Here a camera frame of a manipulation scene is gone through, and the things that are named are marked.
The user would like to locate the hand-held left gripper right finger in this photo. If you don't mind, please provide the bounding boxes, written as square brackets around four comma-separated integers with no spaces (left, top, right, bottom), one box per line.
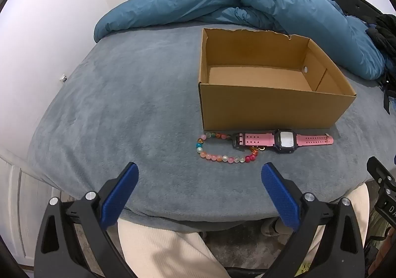
[261,162,366,278]

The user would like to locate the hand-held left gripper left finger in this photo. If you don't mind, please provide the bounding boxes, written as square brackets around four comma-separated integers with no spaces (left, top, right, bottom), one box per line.
[35,162,140,278]

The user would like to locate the pink strap digital watch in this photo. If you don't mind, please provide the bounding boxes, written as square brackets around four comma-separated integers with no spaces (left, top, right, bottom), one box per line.
[232,129,335,155]

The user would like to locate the multicolour beaded bracelet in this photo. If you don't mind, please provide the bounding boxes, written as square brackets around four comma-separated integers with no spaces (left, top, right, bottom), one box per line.
[196,132,265,165]

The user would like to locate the brown cardboard box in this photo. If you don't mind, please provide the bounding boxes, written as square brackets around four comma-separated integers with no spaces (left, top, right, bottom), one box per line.
[198,27,357,133]

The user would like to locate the person's cream trousers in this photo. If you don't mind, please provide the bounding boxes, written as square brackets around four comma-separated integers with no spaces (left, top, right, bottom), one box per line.
[118,187,370,278]

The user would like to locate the grey fleece blanket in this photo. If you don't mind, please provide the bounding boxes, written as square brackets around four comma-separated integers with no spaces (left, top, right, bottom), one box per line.
[26,26,396,232]

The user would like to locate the white door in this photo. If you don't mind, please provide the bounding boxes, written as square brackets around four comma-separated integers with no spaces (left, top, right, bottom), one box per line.
[0,154,62,266]

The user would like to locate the black clothing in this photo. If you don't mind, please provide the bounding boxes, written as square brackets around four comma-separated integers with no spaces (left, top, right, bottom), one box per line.
[367,14,396,59]

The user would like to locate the blue duvet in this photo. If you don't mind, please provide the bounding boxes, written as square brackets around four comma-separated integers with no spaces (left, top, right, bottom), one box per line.
[93,0,387,81]

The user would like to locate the black bag strap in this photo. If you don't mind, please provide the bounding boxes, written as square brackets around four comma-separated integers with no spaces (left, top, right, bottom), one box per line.
[379,58,396,115]

